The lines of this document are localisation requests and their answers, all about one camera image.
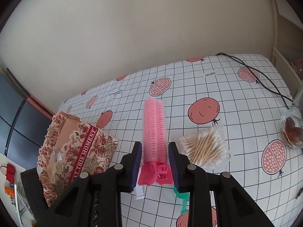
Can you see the bag of cotton swabs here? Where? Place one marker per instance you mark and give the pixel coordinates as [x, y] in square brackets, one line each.
[206, 148]

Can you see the pink hair roller clip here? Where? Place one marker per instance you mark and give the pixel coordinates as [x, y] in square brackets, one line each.
[155, 167]

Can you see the green plastic hair clip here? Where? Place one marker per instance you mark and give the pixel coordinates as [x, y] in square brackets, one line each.
[185, 197]

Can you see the cream drawer shelf unit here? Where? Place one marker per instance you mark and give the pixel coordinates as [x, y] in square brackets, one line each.
[287, 48]

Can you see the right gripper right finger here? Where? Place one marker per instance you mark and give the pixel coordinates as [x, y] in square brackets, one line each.
[182, 170]

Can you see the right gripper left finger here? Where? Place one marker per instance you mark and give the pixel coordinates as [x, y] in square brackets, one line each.
[131, 165]

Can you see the glass mug with dates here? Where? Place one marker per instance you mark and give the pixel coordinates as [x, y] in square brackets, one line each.
[291, 123]

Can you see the cream plastic claw clip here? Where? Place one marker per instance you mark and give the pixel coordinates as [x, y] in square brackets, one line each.
[139, 192]

